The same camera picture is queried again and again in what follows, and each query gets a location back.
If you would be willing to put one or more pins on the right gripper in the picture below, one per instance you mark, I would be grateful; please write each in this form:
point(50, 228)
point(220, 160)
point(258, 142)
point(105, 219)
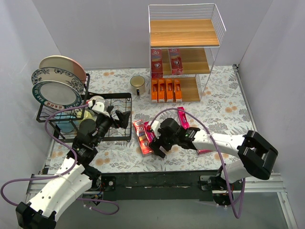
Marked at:
point(161, 140)

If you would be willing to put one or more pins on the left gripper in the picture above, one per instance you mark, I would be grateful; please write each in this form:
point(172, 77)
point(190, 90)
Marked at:
point(113, 117)

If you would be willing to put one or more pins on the pink toothpaste box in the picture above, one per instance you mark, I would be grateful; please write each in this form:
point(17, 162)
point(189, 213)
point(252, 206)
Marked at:
point(200, 152)
point(149, 132)
point(182, 118)

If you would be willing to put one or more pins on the red 3D toothpaste box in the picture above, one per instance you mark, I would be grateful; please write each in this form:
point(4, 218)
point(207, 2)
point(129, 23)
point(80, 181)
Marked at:
point(156, 63)
point(176, 64)
point(142, 137)

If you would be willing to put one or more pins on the orange toothpaste box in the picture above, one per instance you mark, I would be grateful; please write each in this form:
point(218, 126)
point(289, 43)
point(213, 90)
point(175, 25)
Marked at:
point(154, 90)
point(169, 90)
point(161, 91)
point(177, 90)

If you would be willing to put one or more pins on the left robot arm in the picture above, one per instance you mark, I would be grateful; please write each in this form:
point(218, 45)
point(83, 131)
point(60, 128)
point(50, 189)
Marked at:
point(75, 175)

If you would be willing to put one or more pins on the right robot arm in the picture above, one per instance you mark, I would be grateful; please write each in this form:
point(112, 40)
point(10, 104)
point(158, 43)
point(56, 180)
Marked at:
point(256, 156)

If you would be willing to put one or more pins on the small white teal bowl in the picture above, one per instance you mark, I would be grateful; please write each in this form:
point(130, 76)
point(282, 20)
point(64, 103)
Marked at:
point(96, 98)

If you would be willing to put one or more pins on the yellow-green cup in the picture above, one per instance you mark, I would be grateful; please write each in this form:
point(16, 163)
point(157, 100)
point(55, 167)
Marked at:
point(84, 116)

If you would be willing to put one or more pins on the cream enamel mug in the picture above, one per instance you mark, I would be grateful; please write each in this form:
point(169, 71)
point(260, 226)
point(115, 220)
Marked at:
point(137, 85)

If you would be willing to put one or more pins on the blue cup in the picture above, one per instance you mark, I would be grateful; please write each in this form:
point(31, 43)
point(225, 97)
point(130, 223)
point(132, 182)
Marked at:
point(65, 124)

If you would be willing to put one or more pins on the floral table mat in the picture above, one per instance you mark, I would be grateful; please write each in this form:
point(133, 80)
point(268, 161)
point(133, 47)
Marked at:
point(222, 110)

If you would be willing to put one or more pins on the green-rimmed white plate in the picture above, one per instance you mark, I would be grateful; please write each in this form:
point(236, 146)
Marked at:
point(56, 95)

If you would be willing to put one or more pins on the beige pink-rimmed plate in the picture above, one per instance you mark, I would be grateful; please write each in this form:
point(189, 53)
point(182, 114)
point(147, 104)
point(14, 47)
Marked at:
point(65, 63)

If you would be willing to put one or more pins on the blue floral plate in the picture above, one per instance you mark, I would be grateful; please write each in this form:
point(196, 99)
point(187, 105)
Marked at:
point(59, 75)

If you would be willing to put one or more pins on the black wire dish rack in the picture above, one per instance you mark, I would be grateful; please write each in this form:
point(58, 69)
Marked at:
point(119, 101)

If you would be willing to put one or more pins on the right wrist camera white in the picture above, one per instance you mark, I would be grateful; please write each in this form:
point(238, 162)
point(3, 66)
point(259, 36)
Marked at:
point(155, 126)

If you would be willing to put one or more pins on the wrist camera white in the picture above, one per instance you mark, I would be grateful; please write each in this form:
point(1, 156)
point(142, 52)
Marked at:
point(155, 126)
point(99, 106)

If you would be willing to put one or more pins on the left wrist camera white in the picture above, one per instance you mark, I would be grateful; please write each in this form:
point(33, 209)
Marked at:
point(99, 106)

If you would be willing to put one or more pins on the aluminium frame base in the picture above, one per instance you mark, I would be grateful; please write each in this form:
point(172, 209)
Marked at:
point(165, 185)

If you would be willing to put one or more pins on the white wire wooden shelf rack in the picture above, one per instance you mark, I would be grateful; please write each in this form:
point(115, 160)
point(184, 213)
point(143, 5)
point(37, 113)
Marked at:
point(197, 30)

